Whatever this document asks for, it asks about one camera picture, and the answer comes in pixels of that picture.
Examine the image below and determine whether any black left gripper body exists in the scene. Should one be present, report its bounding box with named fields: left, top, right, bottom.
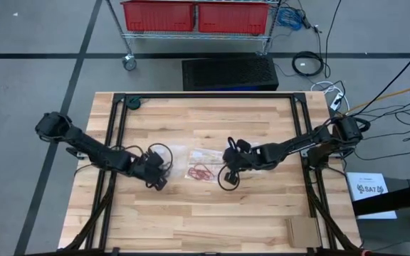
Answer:
left=135, top=151, right=168, bottom=192

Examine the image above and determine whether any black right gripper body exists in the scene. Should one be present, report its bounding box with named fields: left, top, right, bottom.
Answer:
left=223, top=139, right=263, bottom=186

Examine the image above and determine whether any red rubber band bunch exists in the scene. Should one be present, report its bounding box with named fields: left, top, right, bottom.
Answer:
left=186, top=163, right=216, bottom=182

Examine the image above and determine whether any green tape roll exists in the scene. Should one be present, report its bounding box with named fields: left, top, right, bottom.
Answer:
left=125, top=96, right=142, bottom=110

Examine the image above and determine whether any black perforated computer case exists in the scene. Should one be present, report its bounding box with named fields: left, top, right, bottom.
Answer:
left=182, top=55, right=280, bottom=92

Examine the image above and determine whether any brown cardboard box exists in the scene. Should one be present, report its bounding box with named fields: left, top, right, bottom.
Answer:
left=285, top=216, right=322, bottom=249

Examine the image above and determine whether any white power strip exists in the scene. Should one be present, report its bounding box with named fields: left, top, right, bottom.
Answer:
left=329, top=91, right=345, bottom=112

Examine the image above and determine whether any white paper sign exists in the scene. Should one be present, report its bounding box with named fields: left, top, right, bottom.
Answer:
left=346, top=172, right=398, bottom=220

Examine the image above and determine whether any red plastic bin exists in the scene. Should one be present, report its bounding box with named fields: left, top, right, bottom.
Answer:
left=196, top=1, right=270, bottom=36
left=121, top=0, right=196, bottom=33

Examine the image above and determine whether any black beam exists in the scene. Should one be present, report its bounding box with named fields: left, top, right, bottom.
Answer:
left=352, top=181, right=410, bottom=217

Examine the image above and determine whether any grey side table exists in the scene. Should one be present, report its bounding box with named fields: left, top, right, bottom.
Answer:
left=354, top=176, right=410, bottom=256

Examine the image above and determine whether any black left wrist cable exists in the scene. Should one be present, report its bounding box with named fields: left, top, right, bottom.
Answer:
left=147, top=142, right=174, bottom=171

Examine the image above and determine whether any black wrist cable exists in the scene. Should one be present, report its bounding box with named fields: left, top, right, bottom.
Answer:
left=217, top=137, right=241, bottom=192
left=147, top=142, right=174, bottom=171

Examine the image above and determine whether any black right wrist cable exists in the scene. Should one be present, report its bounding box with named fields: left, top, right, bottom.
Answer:
left=217, top=137, right=241, bottom=192

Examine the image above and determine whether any white cable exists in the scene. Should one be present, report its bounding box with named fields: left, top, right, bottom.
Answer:
left=310, top=80, right=350, bottom=111

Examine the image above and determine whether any black cable coil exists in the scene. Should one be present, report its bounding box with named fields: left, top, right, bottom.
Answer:
left=291, top=50, right=325, bottom=78

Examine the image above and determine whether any thick black cable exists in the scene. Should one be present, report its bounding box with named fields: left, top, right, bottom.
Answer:
left=354, top=117, right=372, bottom=134

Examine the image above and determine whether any chrome wire shelf cart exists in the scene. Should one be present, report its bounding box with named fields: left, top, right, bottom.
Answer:
left=105, top=0, right=283, bottom=72

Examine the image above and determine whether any blue cable coil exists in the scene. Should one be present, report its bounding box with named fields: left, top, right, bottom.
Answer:
left=277, top=6, right=305, bottom=31

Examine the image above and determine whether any thin black cable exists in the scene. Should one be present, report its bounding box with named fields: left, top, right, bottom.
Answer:
left=324, top=0, right=343, bottom=78

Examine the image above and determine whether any yellow cable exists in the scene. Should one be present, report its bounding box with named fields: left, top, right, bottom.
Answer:
left=332, top=81, right=410, bottom=118

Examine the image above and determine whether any long black cable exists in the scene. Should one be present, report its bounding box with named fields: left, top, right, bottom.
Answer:
left=354, top=46, right=410, bottom=117

